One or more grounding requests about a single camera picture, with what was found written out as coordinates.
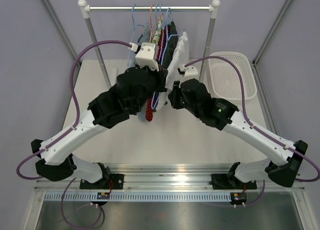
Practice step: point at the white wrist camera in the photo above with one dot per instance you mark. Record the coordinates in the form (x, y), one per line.
(189, 72)
(146, 55)

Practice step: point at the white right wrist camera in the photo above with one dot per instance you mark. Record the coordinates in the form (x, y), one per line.
(189, 72)

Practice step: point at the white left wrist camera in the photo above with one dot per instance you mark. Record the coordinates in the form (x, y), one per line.
(146, 55)

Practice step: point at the light blue denim skirt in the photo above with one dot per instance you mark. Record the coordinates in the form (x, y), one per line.
(144, 37)

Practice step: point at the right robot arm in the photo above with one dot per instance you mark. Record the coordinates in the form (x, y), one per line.
(283, 157)

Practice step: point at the red polka dot skirt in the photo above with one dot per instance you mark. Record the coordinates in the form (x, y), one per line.
(150, 110)

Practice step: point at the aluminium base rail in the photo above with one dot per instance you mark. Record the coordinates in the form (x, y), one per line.
(168, 183)

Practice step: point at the pink wire hanger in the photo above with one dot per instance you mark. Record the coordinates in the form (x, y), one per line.
(151, 22)

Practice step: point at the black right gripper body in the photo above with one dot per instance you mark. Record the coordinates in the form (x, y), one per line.
(179, 102)

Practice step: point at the dark green dotted skirt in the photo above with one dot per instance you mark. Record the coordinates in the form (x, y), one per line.
(169, 45)

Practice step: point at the lemon print skirt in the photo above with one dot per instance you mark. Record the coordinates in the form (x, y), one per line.
(158, 30)

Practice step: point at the white skirt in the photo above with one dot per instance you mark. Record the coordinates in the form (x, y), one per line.
(180, 57)

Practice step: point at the white perforated plastic basket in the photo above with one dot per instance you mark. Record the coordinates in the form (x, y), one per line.
(225, 80)

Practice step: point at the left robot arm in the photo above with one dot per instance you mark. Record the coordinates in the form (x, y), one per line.
(131, 91)

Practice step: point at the metal clothes rack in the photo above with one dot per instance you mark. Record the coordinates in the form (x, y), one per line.
(212, 8)

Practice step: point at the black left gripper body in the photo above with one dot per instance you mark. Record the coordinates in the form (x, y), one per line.
(155, 83)

